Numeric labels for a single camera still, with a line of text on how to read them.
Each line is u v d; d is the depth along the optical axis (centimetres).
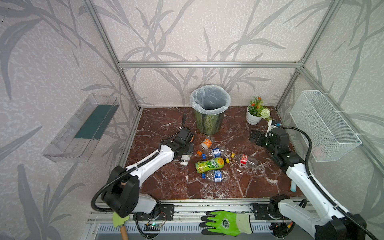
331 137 62
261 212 73
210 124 94
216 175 82
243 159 87
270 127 70
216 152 90
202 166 83
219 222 70
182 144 64
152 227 72
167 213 74
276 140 59
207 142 94
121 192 42
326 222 39
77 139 65
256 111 102
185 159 81
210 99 103
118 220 72
